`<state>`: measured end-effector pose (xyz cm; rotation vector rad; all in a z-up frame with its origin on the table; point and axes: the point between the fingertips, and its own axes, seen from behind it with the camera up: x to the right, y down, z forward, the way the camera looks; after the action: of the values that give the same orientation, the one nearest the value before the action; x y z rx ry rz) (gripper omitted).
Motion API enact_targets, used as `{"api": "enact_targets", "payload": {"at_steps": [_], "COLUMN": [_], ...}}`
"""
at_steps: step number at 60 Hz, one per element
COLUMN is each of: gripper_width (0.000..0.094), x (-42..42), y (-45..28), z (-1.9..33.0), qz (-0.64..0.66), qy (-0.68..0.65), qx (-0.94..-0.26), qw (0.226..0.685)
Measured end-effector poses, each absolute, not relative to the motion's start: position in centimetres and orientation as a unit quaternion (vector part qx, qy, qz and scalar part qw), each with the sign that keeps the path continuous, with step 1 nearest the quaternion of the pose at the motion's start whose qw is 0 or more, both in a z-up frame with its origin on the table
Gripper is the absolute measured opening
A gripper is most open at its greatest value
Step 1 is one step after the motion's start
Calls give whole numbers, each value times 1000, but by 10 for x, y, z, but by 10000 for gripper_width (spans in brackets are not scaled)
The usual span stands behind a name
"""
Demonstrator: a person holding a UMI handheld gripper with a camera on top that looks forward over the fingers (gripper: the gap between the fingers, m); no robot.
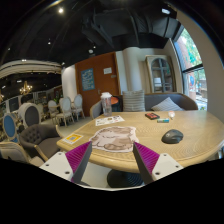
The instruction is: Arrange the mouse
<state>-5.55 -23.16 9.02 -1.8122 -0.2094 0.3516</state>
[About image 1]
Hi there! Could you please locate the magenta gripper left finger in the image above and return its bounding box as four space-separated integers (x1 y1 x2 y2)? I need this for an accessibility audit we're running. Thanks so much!
66 141 92 184

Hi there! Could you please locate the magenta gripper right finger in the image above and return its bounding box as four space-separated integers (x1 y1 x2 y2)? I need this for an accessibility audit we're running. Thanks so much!
133 142 160 184

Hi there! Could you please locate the dark grey computer mouse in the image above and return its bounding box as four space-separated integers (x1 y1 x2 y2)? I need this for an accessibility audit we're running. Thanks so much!
161 129 184 144

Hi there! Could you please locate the yellow QR code card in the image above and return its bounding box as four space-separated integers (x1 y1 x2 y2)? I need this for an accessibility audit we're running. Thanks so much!
62 133 82 145

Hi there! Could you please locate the dark grey tufted armchair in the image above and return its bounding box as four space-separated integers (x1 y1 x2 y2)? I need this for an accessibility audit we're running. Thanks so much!
19 124 62 161

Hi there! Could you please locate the small green white pack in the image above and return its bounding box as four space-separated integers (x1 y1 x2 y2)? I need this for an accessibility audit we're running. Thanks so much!
157 118 169 123

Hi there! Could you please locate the black and red small box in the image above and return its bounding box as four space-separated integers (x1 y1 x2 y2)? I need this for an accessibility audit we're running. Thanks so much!
145 113 160 120

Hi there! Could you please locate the white printed menu sheet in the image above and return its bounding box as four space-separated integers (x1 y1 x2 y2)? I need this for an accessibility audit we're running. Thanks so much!
95 115 125 126

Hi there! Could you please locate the white dining chair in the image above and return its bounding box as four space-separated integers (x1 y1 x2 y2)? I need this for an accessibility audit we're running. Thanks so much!
72 94 85 117
56 97 73 124
48 100 59 121

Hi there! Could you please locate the grey white pillow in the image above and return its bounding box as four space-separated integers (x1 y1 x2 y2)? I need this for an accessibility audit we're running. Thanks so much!
152 97 182 111

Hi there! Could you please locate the striped cushion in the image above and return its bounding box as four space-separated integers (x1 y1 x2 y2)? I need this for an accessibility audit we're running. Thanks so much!
123 90 145 112

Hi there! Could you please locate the grey oval back chair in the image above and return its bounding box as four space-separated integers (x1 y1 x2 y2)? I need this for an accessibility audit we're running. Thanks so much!
18 103 41 127

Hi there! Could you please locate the clear plastic water bottle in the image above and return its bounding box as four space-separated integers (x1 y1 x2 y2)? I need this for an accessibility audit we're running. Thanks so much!
101 92 112 116

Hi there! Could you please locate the grey sofa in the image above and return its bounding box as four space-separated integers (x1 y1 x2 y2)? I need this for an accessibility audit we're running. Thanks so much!
89 92 199 120

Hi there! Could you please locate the blue poster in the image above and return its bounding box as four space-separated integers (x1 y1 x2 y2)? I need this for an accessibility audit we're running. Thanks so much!
81 68 95 91

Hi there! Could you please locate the blue oval back chair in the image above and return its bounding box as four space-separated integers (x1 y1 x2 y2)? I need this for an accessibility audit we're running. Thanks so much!
3 113 19 143

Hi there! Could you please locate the brown wooden door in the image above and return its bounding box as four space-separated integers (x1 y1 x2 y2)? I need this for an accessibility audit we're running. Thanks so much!
75 52 120 116

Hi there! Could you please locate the chandelier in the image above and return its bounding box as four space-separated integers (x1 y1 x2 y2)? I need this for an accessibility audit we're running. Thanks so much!
20 82 32 95

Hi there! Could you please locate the arched wooden cabinet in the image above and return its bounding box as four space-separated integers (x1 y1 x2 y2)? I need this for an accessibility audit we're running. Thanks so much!
145 55 176 93

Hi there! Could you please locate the large window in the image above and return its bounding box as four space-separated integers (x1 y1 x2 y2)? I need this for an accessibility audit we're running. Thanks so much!
173 28 208 110

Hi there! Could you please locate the black table pedestal base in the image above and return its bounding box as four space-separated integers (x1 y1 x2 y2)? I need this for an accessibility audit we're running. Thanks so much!
107 170 143 188

